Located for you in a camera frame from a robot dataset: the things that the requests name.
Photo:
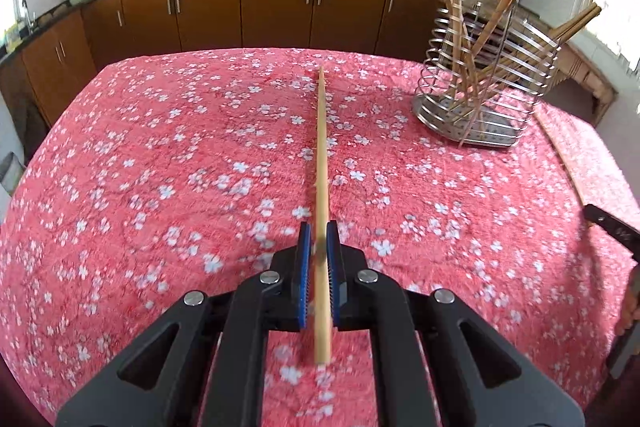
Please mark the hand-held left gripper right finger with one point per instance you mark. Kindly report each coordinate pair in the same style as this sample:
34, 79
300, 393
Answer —
335, 279

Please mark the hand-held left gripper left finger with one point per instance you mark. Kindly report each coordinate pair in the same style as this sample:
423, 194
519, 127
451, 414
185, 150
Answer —
302, 279

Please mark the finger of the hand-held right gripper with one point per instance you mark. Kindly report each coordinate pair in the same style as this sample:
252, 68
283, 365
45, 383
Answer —
612, 224

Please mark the person's right hand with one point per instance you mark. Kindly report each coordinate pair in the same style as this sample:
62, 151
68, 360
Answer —
631, 314

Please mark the light wooden side table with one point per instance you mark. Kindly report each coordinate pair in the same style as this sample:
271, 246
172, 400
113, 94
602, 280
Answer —
585, 77

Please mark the red floral tablecloth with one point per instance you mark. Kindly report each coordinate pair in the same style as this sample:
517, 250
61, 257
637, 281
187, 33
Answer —
175, 182

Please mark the brown wooden base cabinets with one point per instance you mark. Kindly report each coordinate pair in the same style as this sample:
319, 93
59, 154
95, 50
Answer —
275, 7

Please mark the grey bucket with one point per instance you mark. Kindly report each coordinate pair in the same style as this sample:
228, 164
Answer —
9, 174

